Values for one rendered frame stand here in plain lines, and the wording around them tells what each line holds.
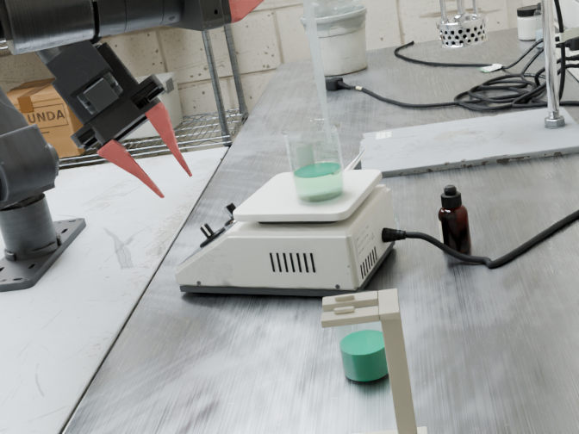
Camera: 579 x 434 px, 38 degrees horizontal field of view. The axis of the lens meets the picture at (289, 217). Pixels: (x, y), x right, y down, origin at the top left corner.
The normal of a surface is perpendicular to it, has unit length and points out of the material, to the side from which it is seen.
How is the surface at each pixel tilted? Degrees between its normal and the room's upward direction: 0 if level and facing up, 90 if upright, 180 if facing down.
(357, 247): 90
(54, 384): 0
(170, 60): 90
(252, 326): 0
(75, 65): 72
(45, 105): 89
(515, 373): 0
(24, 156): 63
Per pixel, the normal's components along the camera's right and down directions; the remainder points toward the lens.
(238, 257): -0.39, 0.38
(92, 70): 0.08, 0.02
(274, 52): -0.11, 0.36
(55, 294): -0.17, -0.92
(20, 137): 0.57, -0.33
